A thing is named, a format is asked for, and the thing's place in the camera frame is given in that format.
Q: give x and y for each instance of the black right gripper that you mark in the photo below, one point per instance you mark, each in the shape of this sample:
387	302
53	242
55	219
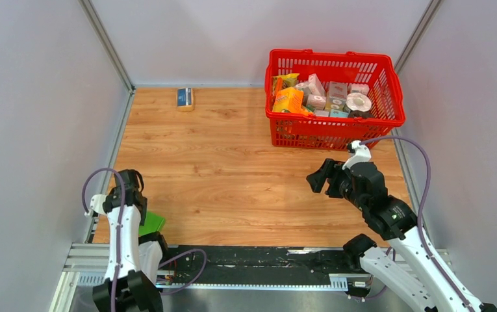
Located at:
332	170

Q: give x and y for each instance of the green paper box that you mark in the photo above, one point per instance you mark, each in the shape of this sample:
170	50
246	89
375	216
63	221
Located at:
152	223

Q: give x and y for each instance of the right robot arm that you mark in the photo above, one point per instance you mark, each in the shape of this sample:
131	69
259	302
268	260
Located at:
431	286

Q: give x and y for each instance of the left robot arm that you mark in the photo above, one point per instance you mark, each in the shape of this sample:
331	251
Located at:
129	283

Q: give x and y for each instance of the orange snack box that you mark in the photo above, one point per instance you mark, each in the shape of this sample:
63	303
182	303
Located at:
288	100

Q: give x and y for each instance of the red shopping basket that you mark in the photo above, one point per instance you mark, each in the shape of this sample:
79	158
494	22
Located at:
329	124

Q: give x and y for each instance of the round tape roll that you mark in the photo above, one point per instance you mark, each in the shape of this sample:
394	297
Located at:
358	102

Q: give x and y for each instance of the red white carton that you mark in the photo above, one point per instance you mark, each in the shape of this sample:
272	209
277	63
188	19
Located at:
337	90

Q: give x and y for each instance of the pink white tissue pack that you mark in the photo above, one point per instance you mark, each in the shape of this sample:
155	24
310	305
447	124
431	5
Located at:
315	86

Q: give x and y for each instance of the yellow snack bag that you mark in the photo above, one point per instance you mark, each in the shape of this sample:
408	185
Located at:
280	82

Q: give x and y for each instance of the blue yellow sponge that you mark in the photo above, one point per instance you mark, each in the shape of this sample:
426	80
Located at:
185	99

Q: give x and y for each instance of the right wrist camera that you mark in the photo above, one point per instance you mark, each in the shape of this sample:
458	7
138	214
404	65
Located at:
359	153

